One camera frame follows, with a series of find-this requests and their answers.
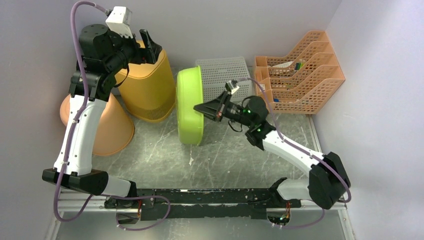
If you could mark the orange plastic bucket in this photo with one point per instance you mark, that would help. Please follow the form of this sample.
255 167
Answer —
115 129

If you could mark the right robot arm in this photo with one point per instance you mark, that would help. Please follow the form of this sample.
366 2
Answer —
326 181

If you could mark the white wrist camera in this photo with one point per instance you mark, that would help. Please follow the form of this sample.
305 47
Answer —
232 87
119 20

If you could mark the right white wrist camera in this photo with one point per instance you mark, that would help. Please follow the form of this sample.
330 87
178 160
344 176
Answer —
232 87

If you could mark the light green plastic basket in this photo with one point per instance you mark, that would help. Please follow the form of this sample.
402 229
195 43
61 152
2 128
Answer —
217 71

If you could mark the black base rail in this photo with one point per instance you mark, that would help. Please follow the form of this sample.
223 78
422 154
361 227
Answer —
203 203

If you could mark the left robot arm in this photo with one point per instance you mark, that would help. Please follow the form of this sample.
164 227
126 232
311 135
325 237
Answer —
101 53

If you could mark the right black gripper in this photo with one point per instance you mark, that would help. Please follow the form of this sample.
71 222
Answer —
212 108

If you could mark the aluminium frame rail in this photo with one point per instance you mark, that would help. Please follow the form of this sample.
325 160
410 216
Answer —
70 201

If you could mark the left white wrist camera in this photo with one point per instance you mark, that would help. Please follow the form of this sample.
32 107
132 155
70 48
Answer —
119 20

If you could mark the orange plastic file organizer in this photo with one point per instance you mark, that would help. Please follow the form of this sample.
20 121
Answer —
307 90

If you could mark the yellow mesh waste basket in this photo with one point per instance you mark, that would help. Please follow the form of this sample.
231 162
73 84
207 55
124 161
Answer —
148 90

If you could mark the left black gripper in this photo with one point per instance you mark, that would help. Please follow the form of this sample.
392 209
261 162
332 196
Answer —
148 55

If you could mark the green plastic basin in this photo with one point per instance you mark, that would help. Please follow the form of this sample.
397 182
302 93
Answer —
189 93

